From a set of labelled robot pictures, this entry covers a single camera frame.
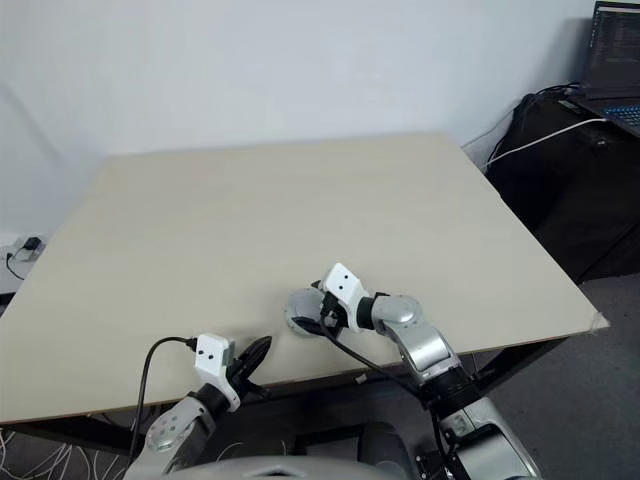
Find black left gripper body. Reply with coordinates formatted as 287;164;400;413
227;353;272;400

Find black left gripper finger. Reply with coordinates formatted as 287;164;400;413
237;335;274;365
246;337;274;382

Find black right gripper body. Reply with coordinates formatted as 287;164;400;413
318;292;351;332

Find grey round object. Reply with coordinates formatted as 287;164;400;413
284;299;327;338

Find grey robot torso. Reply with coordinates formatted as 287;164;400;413
169;449;366;480

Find white power strip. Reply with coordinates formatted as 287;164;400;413
0;237;49;265

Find black cabinet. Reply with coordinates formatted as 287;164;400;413
484;92;640;284

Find black laptop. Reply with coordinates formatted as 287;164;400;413
558;0;640;139

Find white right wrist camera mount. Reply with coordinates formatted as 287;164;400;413
322;262;370;332

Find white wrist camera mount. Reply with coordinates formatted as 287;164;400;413
192;332;241;414
322;262;370;332

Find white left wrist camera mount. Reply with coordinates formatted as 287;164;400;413
192;332;241;414

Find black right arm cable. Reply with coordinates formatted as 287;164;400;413
322;319;451;480

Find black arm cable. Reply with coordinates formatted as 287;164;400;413
128;336;199;461
322;319;451;480

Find dark table frame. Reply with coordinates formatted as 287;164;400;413
0;333;571;457

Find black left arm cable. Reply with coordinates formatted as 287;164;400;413
128;336;199;461

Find white floor cables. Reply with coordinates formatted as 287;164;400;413
0;428;132;480

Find white cable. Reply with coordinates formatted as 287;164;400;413
485;117;609;169

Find black cable bundle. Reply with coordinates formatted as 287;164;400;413
537;82;589;102

